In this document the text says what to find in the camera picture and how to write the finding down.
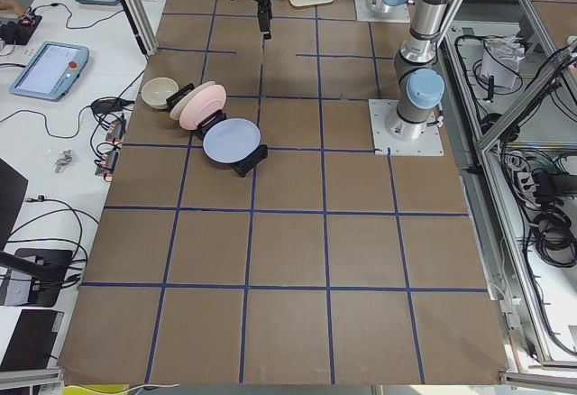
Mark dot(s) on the blue plate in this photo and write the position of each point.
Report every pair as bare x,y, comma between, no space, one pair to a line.
231,140

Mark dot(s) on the black dish rack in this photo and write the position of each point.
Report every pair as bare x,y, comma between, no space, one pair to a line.
241,167

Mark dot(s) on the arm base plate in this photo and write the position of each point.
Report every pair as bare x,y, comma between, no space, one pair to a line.
395,137
398,15

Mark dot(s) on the white paper bag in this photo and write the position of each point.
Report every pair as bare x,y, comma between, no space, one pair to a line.
501,60

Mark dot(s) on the cream bowl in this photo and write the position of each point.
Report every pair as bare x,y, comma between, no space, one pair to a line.
156,91

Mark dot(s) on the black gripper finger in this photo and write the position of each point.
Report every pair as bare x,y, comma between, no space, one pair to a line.
264,15

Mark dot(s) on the cream plate in rack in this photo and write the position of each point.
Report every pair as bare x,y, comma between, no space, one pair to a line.
178,108

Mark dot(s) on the black monitor stand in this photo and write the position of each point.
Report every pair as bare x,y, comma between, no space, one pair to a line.
34,276

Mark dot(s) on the aluminium frame post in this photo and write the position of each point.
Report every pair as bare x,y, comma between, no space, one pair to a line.
140,25

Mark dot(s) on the pink plate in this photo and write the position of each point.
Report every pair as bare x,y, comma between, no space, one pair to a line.
205,102

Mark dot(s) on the near blue teach pendant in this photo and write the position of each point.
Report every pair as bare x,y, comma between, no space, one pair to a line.
51,72

